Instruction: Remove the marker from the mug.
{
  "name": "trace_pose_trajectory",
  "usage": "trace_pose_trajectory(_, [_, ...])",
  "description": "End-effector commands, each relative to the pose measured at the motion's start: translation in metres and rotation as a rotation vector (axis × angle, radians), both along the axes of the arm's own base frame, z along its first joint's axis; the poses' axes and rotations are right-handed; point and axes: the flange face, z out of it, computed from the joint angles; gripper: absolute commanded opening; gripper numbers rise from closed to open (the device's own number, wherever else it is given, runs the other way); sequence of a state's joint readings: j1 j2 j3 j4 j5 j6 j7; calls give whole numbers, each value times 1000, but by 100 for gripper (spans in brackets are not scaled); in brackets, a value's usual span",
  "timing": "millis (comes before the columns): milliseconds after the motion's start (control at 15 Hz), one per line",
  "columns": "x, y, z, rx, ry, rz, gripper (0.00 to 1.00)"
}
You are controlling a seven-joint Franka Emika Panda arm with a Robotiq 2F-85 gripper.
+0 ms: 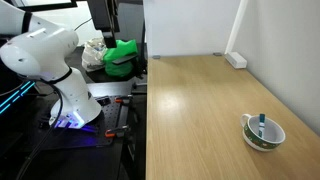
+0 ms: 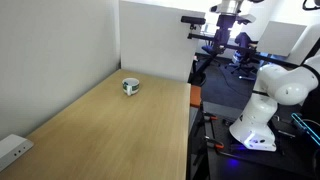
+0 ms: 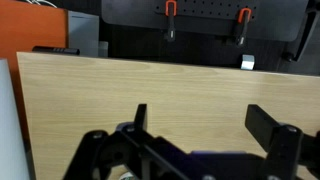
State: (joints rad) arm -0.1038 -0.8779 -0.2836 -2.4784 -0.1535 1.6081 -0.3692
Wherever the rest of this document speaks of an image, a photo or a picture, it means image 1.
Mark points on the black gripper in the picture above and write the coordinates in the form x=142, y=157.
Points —
x=101, y=15

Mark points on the green marker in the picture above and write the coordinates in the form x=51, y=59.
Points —
x=261, y=124

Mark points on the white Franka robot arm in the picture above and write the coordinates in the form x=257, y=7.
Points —
x=40, y=50

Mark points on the white mug with green band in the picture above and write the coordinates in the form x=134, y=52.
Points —
x=266, y=144

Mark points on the white crumpled cloth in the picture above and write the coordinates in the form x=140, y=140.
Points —
x=91, y=55

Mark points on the green bag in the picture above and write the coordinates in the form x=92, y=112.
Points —
x=116, y=65

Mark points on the dark flat panel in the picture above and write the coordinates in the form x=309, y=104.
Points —
x=131, y=23

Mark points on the grey table clip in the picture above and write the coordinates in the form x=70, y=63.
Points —
x=217, y=54
x=156, y=57

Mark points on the orange black clamp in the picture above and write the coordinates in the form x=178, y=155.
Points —
x=123, y=99
x=115, y=131

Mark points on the white partition panel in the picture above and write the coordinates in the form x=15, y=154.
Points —
x=190, y=26

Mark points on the computer case with blue light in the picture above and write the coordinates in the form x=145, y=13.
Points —
x=13, y=96

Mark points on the white rectangular box device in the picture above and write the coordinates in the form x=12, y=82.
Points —
x=236, y=60

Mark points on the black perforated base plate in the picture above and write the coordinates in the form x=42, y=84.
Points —
x=110, y=116

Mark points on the white slanted post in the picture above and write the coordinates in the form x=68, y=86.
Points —
x=236, y=25

